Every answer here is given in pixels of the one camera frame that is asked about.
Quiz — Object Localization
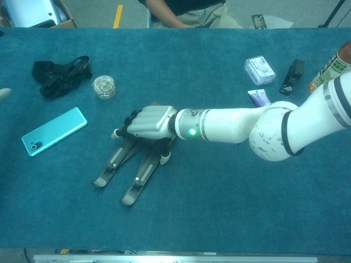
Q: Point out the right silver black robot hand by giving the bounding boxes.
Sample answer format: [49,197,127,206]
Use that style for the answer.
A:
[111,105,178,166]

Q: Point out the black folding laptop stand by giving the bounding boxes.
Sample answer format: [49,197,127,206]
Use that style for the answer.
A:
[92,101,178,207]

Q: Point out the clear jar of paper clips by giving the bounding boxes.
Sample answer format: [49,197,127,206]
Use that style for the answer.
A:
[92,75,117,100]

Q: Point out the teal felt table cover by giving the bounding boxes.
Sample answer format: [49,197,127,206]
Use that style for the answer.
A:
[0,26,351,255]

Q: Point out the light blue smartphone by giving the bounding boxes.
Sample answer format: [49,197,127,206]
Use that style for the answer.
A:
[21,106,88,157]

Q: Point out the brown cardboard box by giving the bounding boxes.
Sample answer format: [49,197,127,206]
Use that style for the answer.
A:
[0,0,77,28]

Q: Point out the yellow floor tape strip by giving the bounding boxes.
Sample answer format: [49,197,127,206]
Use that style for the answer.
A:
[112,4,124,29]

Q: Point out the purple white toothpaste tube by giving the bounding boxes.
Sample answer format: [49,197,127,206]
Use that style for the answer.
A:
[247,88,272,107]

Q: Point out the seated person dark shirt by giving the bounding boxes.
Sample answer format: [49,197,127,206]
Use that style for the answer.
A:
[145,0,244,29]

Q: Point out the clear box with purple label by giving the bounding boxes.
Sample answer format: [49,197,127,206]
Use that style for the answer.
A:
[244,55,276,85]

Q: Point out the black stapler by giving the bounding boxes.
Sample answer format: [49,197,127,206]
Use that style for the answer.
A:
[279,58,305,96]

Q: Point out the white paper sheet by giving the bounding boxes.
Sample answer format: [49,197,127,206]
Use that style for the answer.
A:
[263,15,295,29]

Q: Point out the black elastic strap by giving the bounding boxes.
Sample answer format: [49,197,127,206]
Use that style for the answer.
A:
[31,55,93,99]

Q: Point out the aluminium profile rail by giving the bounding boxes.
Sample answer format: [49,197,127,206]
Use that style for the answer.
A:
[32,254,319,263]

